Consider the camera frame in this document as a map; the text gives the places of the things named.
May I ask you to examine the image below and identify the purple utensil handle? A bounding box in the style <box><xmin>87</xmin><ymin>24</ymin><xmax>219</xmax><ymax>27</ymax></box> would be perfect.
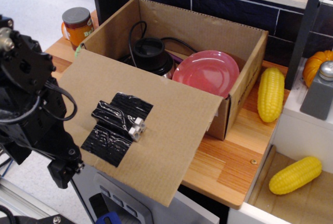
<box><xmin>167</xmin><ymin>51</ymin><xmax>183</xmax><ymax>64</ymax></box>

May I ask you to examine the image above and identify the black blender base with cable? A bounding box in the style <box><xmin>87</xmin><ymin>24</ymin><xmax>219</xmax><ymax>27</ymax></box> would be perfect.
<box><xmin>119</xmin><ymin>21</ymin><xmax>197</xmax><ymax>79</ymax></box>

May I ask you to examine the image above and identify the grey salt shaker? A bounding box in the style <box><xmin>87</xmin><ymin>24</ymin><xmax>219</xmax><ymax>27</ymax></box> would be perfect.
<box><xmin>300</xmin><ymin>60</ymin><xmax>332</xmax><ymax>120</ymax></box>

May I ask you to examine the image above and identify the yellow toy corn in sink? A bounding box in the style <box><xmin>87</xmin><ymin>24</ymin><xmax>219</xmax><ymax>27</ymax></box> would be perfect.
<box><xmin>268</xmin><ymin>156</ymin><xmax>322</xmax><ymax>195</ymax></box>

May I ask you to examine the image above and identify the pink plastic plate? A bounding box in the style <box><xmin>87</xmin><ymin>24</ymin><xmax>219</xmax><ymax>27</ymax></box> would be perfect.
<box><xmin>172</xmin><ymin>51</ymin><xmax>240</xmax><ymax>98</ymax></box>

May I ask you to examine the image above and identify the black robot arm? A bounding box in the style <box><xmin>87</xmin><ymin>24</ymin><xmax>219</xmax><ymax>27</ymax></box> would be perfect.
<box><xmin>1</xmin><ymin>16</ymin><xmax>83</xmax><ymax>189</ymax></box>

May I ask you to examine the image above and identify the brown cardboard box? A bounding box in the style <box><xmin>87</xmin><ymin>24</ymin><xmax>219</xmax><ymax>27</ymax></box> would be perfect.
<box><xmin>59</xmin><ymin>0</ymin><xmax>268</xmax><ymax>209</ymax></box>

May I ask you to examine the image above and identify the yellow toy corn on counter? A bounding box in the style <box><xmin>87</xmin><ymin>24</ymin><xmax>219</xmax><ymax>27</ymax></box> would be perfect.
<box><xmin>257</xmin><ymin>68</ymin><xmax>285</xmax><ymax>123</ymax></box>

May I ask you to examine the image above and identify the orange toy pumpkin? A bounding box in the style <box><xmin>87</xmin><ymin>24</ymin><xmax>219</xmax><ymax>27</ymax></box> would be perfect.
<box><xmin>302</xmin><ymin>50</ymin><xmax>332</xmax><ymax>88</ymax></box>

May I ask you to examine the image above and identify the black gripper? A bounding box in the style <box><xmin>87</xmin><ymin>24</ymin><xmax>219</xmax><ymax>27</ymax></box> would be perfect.
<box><xmin>32</xmin><ymin>125</ymin><xmax>84</xmax><ymax>189</ymax></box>

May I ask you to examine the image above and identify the grey toy oven front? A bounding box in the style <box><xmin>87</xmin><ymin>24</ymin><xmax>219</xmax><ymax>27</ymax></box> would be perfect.
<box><xmin>71</xmin><ymin>165</ymin><xmax>220</xmax><ymax>223</ymax></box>

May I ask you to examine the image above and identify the orange can with grey lid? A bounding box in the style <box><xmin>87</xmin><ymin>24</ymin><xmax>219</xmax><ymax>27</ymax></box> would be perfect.
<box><xmin>62</xmin><ymin>7</ymin><xmax>94</xmax><ymax>50</ymax></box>

